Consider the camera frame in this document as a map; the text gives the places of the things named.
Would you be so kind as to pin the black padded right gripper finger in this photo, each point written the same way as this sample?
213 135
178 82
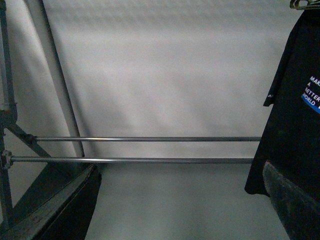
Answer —
295 200

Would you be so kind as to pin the black printed t-shirt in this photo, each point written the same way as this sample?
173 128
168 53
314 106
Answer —
291 137

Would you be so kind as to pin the clothes hanger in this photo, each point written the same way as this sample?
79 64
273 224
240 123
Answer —
304 4

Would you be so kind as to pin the dark base panel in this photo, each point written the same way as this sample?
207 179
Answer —
55 207

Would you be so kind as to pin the white backdrop roll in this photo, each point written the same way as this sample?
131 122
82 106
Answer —
42 26

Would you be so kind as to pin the lower steel rack rail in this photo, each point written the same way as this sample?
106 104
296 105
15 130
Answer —
163 160

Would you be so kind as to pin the steel rack rail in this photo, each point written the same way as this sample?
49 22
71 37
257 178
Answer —
163 160
151 139

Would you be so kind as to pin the upper steel rack rail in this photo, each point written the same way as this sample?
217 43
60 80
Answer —
151 139

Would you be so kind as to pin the grey metal rack frame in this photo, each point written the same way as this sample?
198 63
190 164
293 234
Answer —
8 120

